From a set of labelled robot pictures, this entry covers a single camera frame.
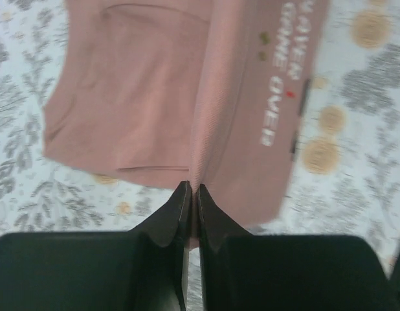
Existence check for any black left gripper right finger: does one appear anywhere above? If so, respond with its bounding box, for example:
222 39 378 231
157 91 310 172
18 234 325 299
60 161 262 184
197 186 393 310

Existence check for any floral table mat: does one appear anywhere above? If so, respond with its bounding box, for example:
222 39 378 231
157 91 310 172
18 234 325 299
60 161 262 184
0 1 400 310

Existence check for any pink t shirt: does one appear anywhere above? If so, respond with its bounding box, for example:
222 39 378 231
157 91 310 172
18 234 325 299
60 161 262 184
43 1 329 226

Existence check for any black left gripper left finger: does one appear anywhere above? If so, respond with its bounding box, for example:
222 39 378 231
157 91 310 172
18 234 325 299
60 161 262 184
0 181 191 310

